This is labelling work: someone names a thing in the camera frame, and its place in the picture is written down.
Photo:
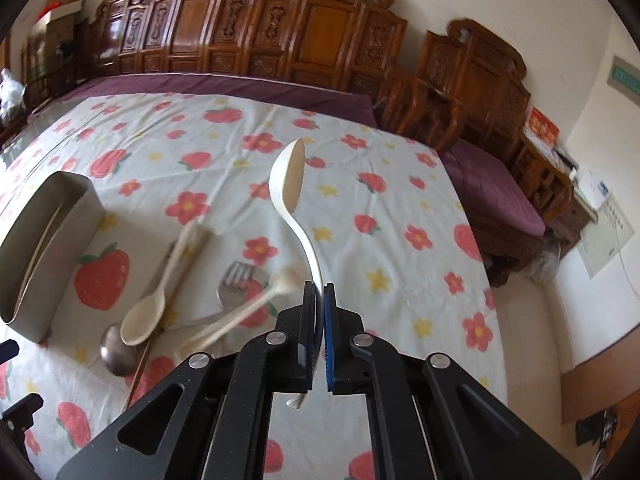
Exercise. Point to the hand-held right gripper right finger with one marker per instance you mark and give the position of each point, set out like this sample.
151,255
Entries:
330,320

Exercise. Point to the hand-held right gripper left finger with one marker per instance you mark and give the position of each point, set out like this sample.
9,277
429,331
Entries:
310,320

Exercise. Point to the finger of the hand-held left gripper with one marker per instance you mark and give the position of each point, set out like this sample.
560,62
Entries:
7,351
20,410

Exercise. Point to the cream plastic utensil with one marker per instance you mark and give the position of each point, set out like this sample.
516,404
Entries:
235,317

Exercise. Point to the metal fork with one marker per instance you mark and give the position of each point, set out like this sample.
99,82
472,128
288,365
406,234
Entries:
235,285

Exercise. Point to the metal spoon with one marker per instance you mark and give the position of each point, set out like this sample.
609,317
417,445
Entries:
117,352

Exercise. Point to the wooden chopstick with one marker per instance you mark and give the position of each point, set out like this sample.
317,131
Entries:
145,365

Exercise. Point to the small cream plastic spoon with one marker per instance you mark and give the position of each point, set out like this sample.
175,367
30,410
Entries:
142,320

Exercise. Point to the grey metal utensil container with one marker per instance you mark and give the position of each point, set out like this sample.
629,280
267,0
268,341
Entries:
75,230

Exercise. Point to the large cream plastic spoon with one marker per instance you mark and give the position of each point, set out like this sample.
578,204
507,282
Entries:
287,180

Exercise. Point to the floral strawberry bedsheet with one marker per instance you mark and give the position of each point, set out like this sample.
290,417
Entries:
380,240

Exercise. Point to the clear plastic bag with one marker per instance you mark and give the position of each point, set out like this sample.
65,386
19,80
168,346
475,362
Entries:
546,267

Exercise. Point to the wooden armchair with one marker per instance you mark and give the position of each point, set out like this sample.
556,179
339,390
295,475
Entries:
425,110

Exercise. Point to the purple mattress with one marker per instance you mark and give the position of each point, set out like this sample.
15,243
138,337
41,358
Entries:
280,91

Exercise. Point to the white plastic bag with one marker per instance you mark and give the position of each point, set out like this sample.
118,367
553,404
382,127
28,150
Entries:
11,92

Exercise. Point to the black floor object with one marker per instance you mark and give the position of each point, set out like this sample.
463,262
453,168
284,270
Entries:
595,427

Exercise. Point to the red box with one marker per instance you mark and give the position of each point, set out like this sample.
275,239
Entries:
542,127

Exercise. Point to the carved wooden sofa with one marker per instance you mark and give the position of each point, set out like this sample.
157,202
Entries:
480,75

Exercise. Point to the dark wooden cabinet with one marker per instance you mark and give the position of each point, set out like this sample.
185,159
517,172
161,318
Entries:
55,55

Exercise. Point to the white wall paper sheet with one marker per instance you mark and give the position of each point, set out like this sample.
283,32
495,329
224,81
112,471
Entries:
602,225

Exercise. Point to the green wall sign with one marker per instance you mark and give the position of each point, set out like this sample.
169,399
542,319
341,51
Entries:
625,76

